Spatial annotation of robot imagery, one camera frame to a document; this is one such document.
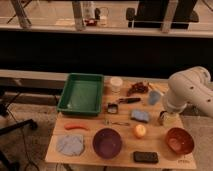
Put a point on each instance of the black chair in background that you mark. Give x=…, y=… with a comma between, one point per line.
x=151, y=13

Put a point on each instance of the white cup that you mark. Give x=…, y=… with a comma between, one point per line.
x=116, y=84

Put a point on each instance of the light blue cup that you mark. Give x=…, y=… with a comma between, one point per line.
x=154, y=97

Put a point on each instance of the small black square container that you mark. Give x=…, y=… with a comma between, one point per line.
x=112, y=108

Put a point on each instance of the black eraser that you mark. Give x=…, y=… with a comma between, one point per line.
x=145, y=157

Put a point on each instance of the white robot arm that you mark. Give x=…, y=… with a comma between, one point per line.
x=189, y=86

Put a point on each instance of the black handled brush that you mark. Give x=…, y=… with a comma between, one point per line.
x=128, y=100

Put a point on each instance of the orange bowl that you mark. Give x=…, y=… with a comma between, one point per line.
x=179, y=141

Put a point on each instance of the wooden stick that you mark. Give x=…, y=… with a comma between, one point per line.
x=160, y=89

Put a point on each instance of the green plastic tray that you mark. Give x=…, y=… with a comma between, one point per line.
x=82, y=95

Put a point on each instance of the black office chair base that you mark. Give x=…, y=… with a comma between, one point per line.
x=30, y=122

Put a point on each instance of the purple bowl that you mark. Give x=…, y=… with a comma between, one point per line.
x=107, y=143

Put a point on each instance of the orange carrot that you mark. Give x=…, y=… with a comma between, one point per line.
x=75, y=126

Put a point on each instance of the brown dried chili bunch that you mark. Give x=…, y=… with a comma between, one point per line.
x=139, y=87

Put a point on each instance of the blue sponge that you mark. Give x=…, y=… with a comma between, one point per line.
x=139, y=115

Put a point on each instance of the metal spoon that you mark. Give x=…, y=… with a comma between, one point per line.
x=107, y=122

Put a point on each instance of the blue cloth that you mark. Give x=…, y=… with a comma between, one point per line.
x=70, y=145

